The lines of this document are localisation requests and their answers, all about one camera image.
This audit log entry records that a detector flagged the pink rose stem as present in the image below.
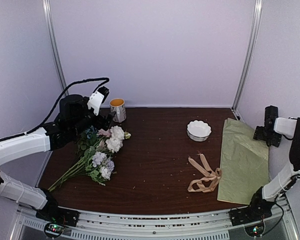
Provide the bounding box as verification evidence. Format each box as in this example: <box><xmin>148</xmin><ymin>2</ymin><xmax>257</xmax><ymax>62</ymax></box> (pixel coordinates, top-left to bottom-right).
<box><xmin>77</xmin><ymin>129</ymin><xmax>111</xmax><ymax>156</ymax></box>

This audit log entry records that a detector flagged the blue hydrangea stem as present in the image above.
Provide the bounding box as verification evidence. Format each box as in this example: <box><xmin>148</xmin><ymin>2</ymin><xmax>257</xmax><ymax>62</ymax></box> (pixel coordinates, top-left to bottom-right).
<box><xmin>77</xmin><ymin>126</ymin><xmax>98</xmax><ymax>151</ymax></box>

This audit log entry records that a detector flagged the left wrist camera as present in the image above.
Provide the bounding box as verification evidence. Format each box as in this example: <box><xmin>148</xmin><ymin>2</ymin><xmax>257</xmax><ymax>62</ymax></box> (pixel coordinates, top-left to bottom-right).
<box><xmin>87</xmin><ymin>86</ymin><xmax>110</xmax><ymax>116</ymax></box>

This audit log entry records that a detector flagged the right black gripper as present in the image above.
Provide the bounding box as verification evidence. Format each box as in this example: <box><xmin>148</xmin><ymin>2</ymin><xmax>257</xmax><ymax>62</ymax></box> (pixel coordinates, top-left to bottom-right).
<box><xmin>253</xmin><ymin>126</ymin><xmax>282</xmax><ymax>147</ymax></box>

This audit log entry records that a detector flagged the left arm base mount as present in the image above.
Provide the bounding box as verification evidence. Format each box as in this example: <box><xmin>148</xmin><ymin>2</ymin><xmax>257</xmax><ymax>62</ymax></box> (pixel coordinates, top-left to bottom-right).
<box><xmin>34</xmin><ymin>207</ymin><xmax>80</xmax><ymax>239</ymax></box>

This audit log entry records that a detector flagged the right aluminium frame post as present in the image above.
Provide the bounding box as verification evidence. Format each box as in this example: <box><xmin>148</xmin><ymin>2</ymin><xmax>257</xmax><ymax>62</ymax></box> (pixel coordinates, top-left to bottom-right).
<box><xmin>231</xmin><ymin>0</ymin><xmax>263</xmax><ymax>115</ymax></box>

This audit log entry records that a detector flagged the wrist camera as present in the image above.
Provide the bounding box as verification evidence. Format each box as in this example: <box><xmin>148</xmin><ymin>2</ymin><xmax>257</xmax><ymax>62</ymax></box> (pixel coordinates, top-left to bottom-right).
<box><xmin>264</xmin><ymin>105</ymin><xmax>279</xmax><ymax>132</ymax></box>
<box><xmin>87</xmin><ymin>86</ymin><xmax>110</xmax><ymax>116</ymax></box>

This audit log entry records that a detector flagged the aluminium frame post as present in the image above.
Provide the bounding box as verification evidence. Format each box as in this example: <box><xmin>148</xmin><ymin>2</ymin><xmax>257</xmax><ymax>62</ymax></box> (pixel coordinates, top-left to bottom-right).
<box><xmin>231</xmin><ymin>0</ymin><xmax>263</xmax><ymax>115</ymax></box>
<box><xmin>42</xmin><ymin>0</ymin><xmax>69</xmax><ymax>99</ymax></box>

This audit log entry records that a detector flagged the beige ribbon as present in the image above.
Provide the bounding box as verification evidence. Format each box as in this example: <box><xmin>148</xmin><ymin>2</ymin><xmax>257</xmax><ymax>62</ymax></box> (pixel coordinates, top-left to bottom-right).
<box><xmin>187</xmin><ymin>153</ymin><xmax>223</xmax><ymax>193</ymax></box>

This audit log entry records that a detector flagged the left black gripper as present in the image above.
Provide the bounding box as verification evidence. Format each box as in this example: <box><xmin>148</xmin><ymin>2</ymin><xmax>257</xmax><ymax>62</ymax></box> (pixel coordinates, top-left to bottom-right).
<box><xmin>71</xmin><ymin>96</ymin><xmax>116</xmax><ymax>138</ymax></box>

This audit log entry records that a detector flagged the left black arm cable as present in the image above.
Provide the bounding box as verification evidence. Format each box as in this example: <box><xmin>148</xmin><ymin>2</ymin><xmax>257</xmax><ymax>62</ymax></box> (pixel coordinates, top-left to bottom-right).
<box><xmin>0</xmin><ymin>76</ymin><xmax>110</xmax><ymax>146</ymax></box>

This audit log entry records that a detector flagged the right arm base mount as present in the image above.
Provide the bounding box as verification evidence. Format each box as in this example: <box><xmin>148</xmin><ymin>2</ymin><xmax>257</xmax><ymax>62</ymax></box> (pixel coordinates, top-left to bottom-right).
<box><xmin>228</xmin><ymin>206</ymin><xmax>272</xmax><ymax>239</ymax></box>

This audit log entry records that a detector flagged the front aluminium rail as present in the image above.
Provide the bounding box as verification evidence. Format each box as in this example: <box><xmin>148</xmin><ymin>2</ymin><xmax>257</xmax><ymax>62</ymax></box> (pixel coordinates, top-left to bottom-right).
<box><xmin>8</xmin><ymin>197</ymin><xmax>300</xmax><ymax>240</ymax></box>

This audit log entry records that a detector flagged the white scalloped bowl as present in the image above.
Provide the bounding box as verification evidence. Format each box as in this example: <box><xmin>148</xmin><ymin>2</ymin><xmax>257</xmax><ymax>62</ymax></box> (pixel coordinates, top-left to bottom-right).
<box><xmin>186</xmin><ymin>120</ymin><xmax>212</xmax><ymax>142</ymax></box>

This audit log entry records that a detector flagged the left aluminium frame post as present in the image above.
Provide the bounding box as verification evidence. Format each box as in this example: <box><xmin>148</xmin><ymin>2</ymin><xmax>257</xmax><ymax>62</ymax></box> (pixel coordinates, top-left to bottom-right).
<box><xmin>42</xmin><ymin>0</ymin><xmax>69</xmax><ymax>99</ymax></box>

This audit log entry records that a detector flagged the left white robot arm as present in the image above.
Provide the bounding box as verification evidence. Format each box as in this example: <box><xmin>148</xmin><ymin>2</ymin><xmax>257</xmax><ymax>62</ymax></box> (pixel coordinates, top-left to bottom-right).
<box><xmin>0</xmin><ymin>90</ymin><xmax>114</xmax><ymax>222</ymax></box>

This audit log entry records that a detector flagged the white rose stem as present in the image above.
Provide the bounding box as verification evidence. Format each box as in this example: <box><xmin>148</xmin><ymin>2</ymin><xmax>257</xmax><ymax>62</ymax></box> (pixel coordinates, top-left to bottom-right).
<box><xmin>89</xmin><ymin>125</ymin><xmax>132</xmax><ymax>156</ymax></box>

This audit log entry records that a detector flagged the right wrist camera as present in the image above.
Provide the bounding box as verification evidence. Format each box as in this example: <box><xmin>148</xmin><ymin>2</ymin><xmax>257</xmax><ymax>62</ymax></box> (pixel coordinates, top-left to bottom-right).
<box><xmin>264</xmin><ymin>105</ymin><xmax>279</xmax><ymax>132</ymax></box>

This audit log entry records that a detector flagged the green and peach wrapping paper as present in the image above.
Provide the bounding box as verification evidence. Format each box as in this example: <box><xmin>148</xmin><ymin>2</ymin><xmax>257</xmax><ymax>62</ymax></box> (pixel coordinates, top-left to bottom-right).
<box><xmin>217</xmin><ymin>118</ymin><xmax>269</xmax><ymax>205</ymax></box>

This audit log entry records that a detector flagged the patterned mug yellow inside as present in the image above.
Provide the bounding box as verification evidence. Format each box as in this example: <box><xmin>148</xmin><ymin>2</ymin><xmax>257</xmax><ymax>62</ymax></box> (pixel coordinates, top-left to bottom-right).
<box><xmin>109</xmin><ymin>98</ymin><xmax>127</xmax><ymax>123</ymax></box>

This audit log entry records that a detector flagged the lavender hydrangea stem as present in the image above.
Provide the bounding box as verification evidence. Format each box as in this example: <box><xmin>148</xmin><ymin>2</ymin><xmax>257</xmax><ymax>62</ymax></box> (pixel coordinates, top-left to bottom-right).
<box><xmin>48</xmin><ymin>146</ymin><xmax>115</xmax><ymax>192</ymax></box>

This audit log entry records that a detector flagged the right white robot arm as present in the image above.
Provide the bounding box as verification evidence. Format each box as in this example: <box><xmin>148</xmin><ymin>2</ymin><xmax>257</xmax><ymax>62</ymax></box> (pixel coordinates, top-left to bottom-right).
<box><xmin>246</xmin><ymin>117</ymin><xmax>300</xmax><ymax>221</ymax></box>

